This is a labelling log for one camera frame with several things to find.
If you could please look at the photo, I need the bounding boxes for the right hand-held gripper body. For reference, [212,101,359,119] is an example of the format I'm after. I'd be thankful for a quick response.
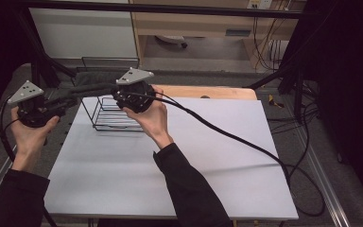
[111,66,157,114]

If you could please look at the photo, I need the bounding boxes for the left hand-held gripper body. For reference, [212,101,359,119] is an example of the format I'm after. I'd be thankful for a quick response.
[7,79,61,129]

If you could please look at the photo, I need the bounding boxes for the black wire rack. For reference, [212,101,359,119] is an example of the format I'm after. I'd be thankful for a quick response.
[72,56,151,133]

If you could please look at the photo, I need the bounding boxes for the person's left hand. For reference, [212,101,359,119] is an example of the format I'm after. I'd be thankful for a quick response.
[10,106,61,174]

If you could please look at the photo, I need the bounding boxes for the person's right hand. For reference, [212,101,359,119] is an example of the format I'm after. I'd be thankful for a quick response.
[122,83,175,150]

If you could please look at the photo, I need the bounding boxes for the white cabinet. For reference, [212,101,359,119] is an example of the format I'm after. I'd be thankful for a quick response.
[29,7,139,60]

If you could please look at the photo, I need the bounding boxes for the wooden table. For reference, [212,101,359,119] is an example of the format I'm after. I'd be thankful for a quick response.
[152,83,259,101]

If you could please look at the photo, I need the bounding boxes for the light wooden desk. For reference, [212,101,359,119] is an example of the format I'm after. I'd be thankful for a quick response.
[129,0,307,69]

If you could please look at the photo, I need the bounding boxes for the white table board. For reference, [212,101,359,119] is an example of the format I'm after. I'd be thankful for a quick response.
[43,95,300,221]

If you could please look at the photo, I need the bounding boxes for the yellow black tape strip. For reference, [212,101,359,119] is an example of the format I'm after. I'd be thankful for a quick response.
[268,94,285,109]

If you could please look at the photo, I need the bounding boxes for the white power strip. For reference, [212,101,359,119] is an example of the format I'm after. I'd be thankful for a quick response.
[247,0,274,10]

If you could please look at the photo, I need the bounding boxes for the left hand-held gripper cable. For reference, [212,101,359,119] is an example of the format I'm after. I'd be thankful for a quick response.
[0,94,59,227]

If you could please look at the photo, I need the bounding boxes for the hand-held gripper cable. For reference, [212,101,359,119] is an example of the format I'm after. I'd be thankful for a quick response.
[128,91,326,218]
[0,94,59,227]

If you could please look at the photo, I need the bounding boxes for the black metal frame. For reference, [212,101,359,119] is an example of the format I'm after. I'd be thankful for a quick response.
[13,0,313,118]

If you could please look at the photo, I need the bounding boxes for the right hand-held gripper cable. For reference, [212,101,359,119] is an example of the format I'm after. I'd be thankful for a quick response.
[128,91,326,218]

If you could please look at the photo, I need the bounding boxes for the hanging black cables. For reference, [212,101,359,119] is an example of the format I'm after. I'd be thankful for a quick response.
[252,16,285,72]

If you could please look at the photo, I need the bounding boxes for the black floor cables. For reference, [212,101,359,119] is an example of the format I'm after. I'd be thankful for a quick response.
[266,79,321,134]

